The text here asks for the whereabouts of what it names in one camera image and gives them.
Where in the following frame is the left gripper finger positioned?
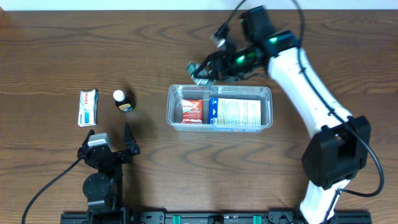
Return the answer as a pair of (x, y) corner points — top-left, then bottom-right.
(82, 129), (95, 146)
(124, 123), (137, 148)

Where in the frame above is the green box round logo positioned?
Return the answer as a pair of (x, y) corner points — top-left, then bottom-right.
(186, 62), (215, 86)

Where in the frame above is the red medicine sachet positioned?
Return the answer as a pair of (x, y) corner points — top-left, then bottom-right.
(181, 100), (203, 124)

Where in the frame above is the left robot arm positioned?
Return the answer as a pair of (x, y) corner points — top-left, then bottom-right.
(78, 123), (141, 223)

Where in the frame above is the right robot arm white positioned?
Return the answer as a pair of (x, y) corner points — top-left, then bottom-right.
(187, 6), (372, 223)

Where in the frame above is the clear plastic container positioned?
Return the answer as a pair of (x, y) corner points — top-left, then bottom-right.
(166, 85), (273, 133)

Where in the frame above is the small dark bottle white cap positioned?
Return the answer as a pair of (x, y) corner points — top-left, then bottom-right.
(113, 90), (136, 113)

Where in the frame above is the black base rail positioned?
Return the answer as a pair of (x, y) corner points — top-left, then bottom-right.
(60, 210), (373, 224)

